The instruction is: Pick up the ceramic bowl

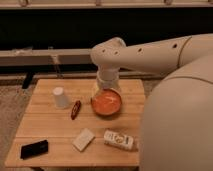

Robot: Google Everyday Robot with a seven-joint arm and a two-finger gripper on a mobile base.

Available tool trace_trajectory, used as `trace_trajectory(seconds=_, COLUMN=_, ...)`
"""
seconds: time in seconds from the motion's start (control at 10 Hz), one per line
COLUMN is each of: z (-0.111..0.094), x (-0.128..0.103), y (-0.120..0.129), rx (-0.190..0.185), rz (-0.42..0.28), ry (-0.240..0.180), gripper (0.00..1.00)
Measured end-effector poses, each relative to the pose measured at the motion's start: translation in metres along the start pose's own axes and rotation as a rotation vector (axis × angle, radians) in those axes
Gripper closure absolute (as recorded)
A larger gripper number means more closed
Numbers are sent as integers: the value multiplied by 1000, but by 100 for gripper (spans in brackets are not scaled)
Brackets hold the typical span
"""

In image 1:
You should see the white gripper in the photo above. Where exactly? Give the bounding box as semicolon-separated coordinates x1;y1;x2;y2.
97;68;119;89

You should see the orange ceramic bowl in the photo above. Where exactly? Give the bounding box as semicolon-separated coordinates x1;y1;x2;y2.
91;89;122;116

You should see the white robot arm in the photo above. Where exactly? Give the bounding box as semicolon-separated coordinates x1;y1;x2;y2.
90;34;213;171

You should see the red brown snack bar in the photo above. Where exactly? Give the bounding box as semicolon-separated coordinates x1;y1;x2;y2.
71;100;81;120

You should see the white paper cup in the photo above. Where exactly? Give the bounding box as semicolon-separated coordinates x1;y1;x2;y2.
52;87;69;109

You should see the white rectangular sponge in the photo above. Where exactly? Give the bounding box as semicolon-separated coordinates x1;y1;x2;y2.
73;128;95;152

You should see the wooden table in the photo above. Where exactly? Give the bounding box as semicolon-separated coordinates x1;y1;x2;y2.
5;79;145;167

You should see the black rectangular device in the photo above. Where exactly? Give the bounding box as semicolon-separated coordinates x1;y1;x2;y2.
20;140;49;159

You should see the long white bench rail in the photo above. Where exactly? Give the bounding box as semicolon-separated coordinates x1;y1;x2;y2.
0;49;92;66

